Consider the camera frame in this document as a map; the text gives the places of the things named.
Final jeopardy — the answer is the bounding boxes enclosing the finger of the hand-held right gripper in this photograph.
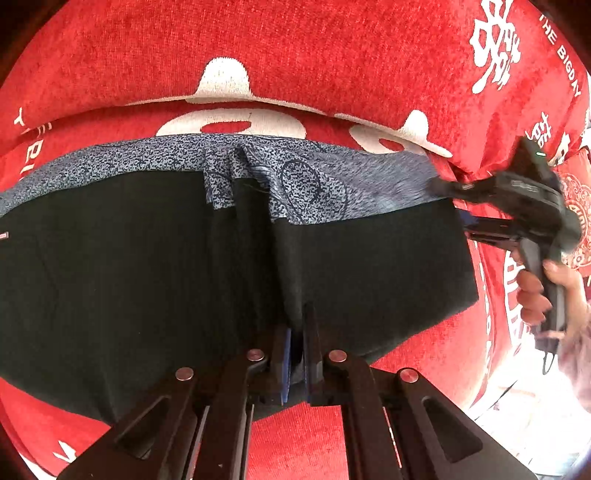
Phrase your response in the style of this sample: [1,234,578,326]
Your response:
[461,210,525,254]
[429,176,499,205]

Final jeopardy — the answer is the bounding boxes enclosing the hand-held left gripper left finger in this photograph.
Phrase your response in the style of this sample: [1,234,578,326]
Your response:
[55,325,293,480]

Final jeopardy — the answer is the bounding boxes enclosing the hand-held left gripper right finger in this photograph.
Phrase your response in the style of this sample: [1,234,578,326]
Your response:
[302,302,539,480]

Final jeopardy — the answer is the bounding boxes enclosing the black pants with blue-grey trim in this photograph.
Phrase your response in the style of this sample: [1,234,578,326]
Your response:
[0,133,481,425]

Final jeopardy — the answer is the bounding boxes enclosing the person's right forearm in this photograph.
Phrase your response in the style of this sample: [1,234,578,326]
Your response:
[556,318,591,402]

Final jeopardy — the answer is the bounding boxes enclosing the person's right hand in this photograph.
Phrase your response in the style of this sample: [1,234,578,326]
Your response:
[515,261,589,340]

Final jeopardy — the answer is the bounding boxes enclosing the red embroidered cushion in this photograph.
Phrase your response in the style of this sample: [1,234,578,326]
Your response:
[554,148,591,273]

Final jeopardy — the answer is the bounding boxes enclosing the red printed sofa cover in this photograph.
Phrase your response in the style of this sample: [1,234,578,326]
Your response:
[0,0,591,480]

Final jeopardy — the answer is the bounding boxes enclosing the black gripper strap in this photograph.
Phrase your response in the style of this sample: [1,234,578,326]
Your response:
[531,330,568,376]

